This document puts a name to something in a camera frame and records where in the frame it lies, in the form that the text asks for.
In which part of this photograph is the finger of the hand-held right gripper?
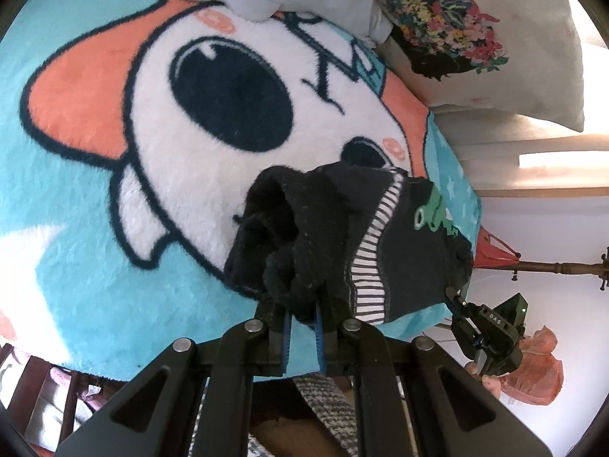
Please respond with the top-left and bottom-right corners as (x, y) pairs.
(444, 286), (477, 320)

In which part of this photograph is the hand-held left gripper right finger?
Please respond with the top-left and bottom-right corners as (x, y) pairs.
(314, 290), (553, 457)

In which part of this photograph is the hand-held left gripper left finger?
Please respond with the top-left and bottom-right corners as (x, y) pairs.
(56, 301), (293, 457)

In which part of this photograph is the black sock with stripes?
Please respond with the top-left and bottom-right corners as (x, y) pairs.
(223, 164), (477, 327)

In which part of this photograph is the person's right hand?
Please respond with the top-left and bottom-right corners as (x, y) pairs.
(464, 361), (502, 399)

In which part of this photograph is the red cloth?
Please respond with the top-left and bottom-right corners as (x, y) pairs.
(473, 227), (520, 271)

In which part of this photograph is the grey checked cloth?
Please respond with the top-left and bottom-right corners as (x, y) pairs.
(247, 374), (363, 457)

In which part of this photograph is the wooden coat rack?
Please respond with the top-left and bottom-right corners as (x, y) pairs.
(476, 246), (609, 292)

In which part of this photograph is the teal cartoon printed blanket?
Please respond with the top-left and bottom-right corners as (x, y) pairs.
(0, 0), (484, 384)

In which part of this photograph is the floral printed pillow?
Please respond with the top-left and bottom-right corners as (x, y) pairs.
(375, 0), (587, 134)

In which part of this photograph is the dark wooden bed frame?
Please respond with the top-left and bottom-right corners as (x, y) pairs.
(0, 343), (112, 457)

